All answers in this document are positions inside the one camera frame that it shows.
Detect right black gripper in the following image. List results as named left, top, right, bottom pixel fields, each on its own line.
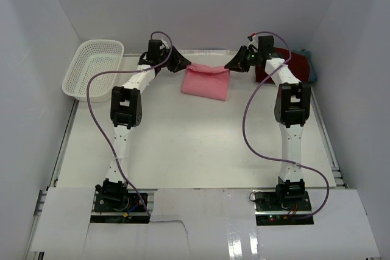
left=225, top=46, right=262, bottom=72

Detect white plastic mesh basket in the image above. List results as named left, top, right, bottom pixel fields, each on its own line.
left=62, top=40, right=124, bottom=102

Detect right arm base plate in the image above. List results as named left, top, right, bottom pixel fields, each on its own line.
left=249, top=190, right=314, bottom=227

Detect white paper sheet front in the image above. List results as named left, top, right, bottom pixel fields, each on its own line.
left=30, top=188, right=380, bottom=259

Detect papers at back edge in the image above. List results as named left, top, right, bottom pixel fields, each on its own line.
left=178, top=49, right=230, bottom=56

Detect folded teal t shirt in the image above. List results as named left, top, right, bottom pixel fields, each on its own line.
left=293, top=49, right=317, bottom=83

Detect folded dark red t shirt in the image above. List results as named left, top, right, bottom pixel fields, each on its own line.
left=255, top=47, right=315, bottom=84

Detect pink t shirt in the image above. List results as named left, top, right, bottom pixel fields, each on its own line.
left=181, top=63, right=230, bottom=101

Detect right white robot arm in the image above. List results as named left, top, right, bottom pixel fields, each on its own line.
left=224, top=32, right=311, bottom=211

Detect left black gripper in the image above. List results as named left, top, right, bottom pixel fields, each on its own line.
left=158, top=45, right=191, bottom=73

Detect purple cable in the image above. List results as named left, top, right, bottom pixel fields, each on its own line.
left=86, top=30, right=174, bottom=217
left=243, top=30, right=330, bottom=219

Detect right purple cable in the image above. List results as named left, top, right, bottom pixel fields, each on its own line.
left=243, top=30, right=330, bottom=219

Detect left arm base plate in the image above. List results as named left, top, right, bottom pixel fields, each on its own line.
left=90, top=193, right=150, bottom=224

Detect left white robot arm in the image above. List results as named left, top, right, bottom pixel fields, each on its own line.
left=96, top=39, right=191, bottom=211

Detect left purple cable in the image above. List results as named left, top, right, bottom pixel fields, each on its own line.
left=86, top=30, right=174, bottom=217

